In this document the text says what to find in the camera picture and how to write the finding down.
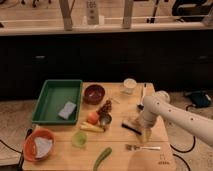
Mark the tan board eraser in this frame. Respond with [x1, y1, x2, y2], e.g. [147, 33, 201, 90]
[121, 120, 142, 135]

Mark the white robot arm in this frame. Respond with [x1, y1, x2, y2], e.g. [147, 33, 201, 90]
[138, 91, 213, 148]

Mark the purple bowl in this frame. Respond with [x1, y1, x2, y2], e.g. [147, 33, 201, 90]
[83, 84, 105, 105]

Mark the orange bowl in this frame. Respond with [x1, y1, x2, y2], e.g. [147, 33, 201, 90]
[23, 129, 55, 162]

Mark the silver fork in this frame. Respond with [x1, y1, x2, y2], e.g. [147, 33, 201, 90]
[125, 144, 161, 151]

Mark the black white spoon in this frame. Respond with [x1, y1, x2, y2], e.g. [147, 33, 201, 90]
[137, 83, 147, 110]

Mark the small metal cup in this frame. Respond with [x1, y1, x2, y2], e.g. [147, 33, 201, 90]
[99, 114, 112, 130]

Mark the red grape bunch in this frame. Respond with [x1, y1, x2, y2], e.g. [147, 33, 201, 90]
[97, 100, 112, 115]

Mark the clear plastic cup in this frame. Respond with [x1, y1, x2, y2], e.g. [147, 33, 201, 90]
[122, 78, 137, 94]

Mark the orange tomato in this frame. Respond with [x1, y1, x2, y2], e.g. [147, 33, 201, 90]
[87, 111, 99, 125]

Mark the yellow corn cob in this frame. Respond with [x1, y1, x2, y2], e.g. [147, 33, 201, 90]
[80, 122, 104, 132]

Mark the dark blue bag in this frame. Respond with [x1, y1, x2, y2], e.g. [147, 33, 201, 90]
[190, 92, 211, 108]

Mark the light green cup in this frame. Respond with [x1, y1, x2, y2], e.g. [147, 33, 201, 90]
[72, 131, 87, 148]

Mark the grey blue sponge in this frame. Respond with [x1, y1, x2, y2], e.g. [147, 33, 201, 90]
[58, 101, 76, 120]

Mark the green plastic tray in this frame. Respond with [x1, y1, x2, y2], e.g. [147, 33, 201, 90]
[32, 79, 82, 125]

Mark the white crumpled cloth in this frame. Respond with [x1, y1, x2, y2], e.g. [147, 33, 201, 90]
[35, 137, 53, 158]

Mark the black cable right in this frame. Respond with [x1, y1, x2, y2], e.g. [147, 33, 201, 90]
[170, 103, 198, 171]

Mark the black cable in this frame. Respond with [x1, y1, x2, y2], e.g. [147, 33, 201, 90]
[170, 103, 198, 171]
[0, 128, 34, 171]

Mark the black cable left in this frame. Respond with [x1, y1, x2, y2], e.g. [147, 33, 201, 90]
[0, 128, 34, 171]

